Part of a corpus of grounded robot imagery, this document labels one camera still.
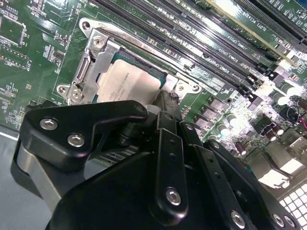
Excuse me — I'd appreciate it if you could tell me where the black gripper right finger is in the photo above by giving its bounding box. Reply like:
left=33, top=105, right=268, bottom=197
left=172, top=94, right=300, bottom=230

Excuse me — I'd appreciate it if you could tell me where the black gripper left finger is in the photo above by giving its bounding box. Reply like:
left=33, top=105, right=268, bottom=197
left=20, top=92, right=189, bottom=218

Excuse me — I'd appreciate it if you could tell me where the metal socket cover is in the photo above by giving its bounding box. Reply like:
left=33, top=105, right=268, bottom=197
left=68, top=30, right=179, bottom=105

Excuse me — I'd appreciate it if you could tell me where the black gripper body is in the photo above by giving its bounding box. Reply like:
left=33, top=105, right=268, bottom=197
left=49, top=151, right=224, bottom=230

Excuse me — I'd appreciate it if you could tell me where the silver CPU green edge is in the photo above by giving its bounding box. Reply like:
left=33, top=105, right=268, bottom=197
left=95, top=54, right=168, bottom=104

